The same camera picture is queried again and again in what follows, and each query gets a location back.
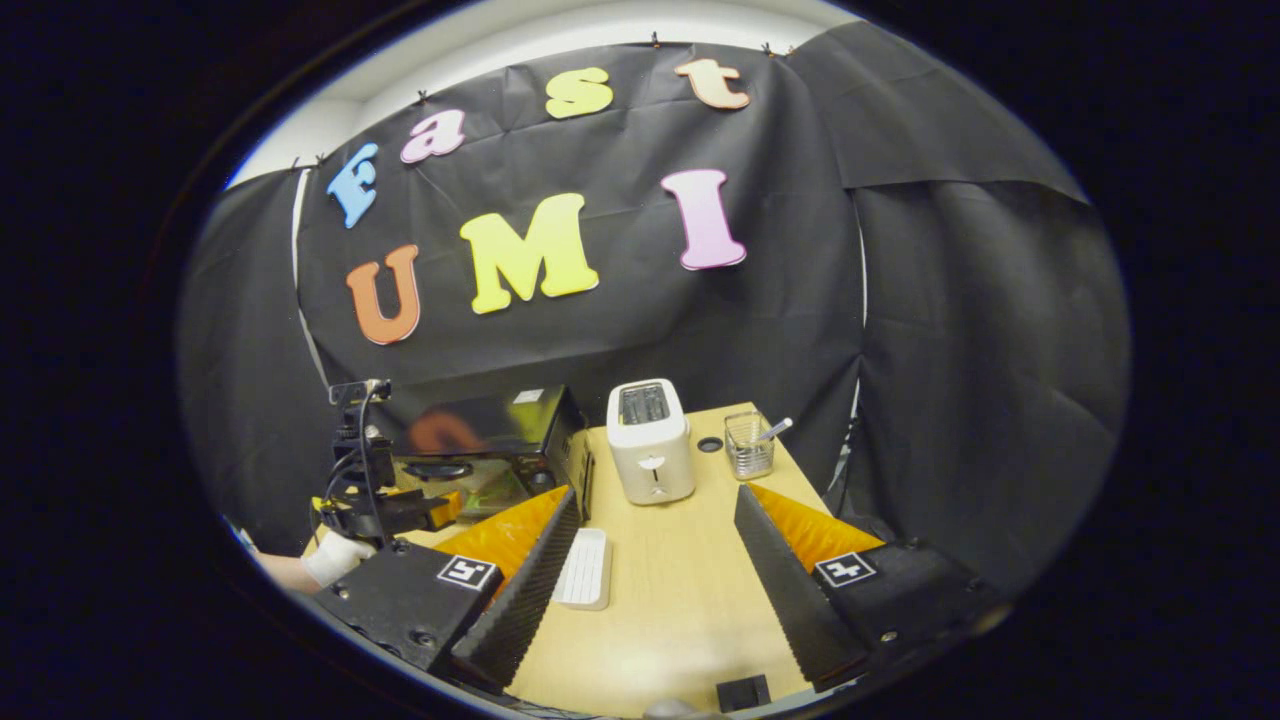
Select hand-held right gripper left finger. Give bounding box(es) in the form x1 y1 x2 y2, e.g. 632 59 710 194
315 485 583 694

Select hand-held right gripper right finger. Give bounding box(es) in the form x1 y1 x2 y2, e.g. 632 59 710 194
733 483 1001 693

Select black electric oven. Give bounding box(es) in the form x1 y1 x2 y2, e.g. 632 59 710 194
390 385 596 526

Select white rectangular tray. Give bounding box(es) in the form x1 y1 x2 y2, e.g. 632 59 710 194
552 527 613 611

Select small black box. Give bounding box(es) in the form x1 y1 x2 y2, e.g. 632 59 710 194
716 674 772 713

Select clear glass cup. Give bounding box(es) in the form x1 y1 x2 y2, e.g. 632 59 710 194
724 411 777 482

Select white toaster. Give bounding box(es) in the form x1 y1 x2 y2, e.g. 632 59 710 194
606 378 697 506

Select black backdrop cloth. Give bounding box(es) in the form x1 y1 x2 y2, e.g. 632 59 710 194
178 20 1133 591

